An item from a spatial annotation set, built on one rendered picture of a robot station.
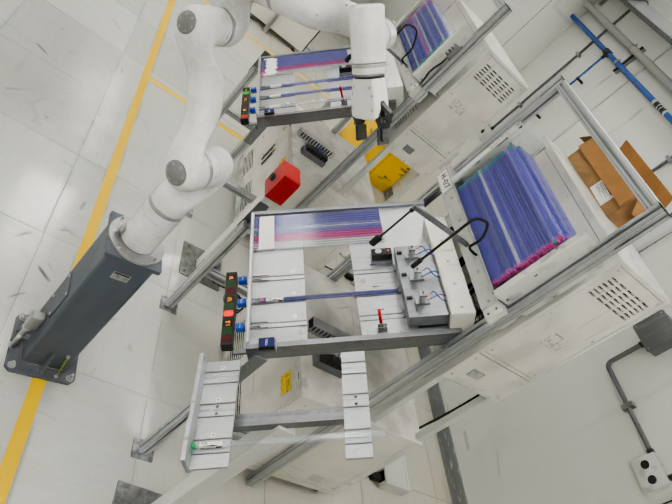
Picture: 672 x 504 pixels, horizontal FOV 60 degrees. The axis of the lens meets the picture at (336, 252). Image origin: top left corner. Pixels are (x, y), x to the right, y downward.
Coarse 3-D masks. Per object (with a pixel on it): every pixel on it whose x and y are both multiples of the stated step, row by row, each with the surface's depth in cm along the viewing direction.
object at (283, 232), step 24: (288, 216) 235; (312, 216) 235; (336, 216) 234; (360, 216) 234; (264, 240) 225; (288, 240) 225; (312, 240) 224; (336, 240) 224; (360, 240) 224; (384, 240) 223
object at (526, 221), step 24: (504, 168) 201; (528, 168) 196; (480, 192) 205; (504, 192) 196; (528, 192) 187; (552, 192) 195; (480, 216) 200; (504, 216) 191; (528, 216) 182; (552, 216) 176; (504, 240) 186; (528, 240) 178; (552, 240) 171; (504, 264) 181; (528, 264) 176
